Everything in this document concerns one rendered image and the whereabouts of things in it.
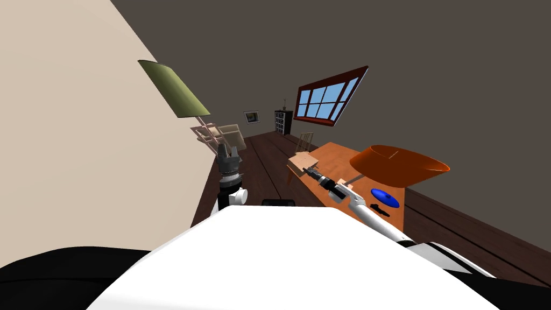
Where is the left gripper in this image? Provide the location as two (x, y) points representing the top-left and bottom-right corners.
(216, 143), (242, 175)

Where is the pale tan flat box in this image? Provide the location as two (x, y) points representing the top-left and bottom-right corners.
(288, 152), (320, 173)

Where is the orange wooden desk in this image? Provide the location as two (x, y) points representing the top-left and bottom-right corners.
(286, 142), (406, 234)

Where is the wooden slat chair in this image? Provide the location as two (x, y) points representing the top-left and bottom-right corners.
(295, 131), (315, 154)

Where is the dark bookshelf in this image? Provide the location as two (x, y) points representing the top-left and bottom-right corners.
(274, 98), (294, 136)

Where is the red framed window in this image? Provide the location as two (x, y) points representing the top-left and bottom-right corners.
(293, 65), (370, 128)

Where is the blue plate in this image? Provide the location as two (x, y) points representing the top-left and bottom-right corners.
(370, 187), (401, 209)

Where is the green shade floor lamp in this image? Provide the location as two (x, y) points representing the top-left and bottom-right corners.
(137, 59), (212, 119)

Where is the orange shade desk lamp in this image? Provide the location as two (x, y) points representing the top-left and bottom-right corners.
(337, 144), (451, 191)

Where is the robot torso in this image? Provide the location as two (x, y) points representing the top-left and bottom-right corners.
(86, 199), (501, 310)

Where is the pale wooden frame armchair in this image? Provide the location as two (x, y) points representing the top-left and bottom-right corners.
(190, 122), (248, 157)

